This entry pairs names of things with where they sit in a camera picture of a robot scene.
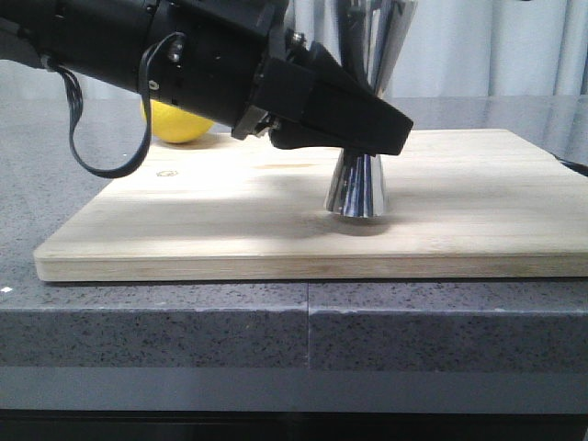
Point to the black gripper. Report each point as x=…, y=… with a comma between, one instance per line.
x=235, y=62

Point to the steel double cone jigger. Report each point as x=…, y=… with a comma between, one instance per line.
x=370, y=35

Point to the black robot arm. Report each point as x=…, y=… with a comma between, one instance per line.
x=101, y=39

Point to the yellow lemon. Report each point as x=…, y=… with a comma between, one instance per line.
x=174, y=125

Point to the light wooden cutting board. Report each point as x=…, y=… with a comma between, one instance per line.
x=462, y=203

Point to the black metal board handle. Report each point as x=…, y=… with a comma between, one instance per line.
x=581, y=169

